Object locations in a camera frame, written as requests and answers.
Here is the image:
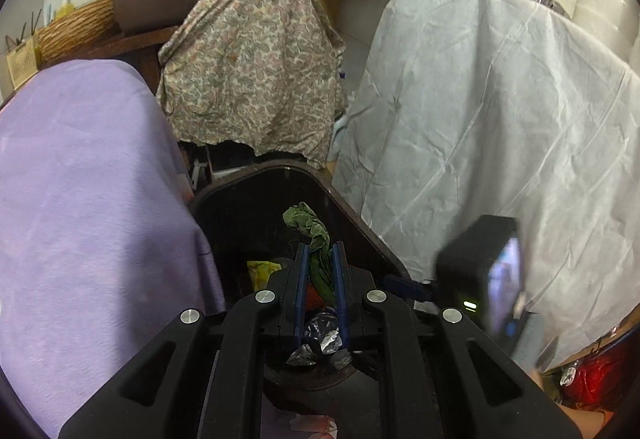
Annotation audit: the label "green wrapper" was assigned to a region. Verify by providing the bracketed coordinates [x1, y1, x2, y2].
[282, 202, 336, 305]

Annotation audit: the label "floral patterned cloth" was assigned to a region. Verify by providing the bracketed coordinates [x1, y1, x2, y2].
[156, 0, 349, 167]

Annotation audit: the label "red plastic bag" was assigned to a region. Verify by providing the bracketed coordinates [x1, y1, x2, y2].
[560, 346, 640, 412]

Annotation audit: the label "white cloth cover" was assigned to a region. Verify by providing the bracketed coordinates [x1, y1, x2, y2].
[330, 0, 640, 370]

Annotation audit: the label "dark brown trash bin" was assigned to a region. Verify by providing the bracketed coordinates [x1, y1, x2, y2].
[187, 162, 431, 392]

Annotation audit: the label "person's right forearm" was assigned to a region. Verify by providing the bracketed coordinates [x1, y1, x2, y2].
[555, 406, 613, 439]

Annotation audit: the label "crumpled wrappers in bin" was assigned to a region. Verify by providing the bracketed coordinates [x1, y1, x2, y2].
[286, 311, 343, 366]

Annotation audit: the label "yellow snack packet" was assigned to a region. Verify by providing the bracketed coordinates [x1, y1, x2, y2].
[247, 260, 281, 290]

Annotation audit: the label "wooden counter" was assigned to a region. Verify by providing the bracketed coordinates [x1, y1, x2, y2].
[42, 24, 181, 95]

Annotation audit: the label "dark chopsticks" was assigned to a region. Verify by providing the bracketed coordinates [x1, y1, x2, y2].
[19, 9, 45, 41]

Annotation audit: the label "woven basket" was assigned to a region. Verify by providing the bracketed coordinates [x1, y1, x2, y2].
[36, 0, 117, 65]

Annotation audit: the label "purple floral tablecloth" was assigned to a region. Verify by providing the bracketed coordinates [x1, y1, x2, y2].
[0, 59, 226, 437]

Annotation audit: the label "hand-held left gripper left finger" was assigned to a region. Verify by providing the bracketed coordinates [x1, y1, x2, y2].
[59, 243, 311, 439]

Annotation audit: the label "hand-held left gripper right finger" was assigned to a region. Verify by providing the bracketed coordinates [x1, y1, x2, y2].
[331, 241, 583, 439]

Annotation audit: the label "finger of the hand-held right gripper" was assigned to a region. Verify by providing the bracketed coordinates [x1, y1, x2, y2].
[382, 275, 436, 302]

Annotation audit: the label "beige chopstick holder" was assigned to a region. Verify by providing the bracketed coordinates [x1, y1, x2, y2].
[6, 39, 41, 92]

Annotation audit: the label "pale blue plastic container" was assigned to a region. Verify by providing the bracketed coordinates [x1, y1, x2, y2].
[327, 112, 351, 165]

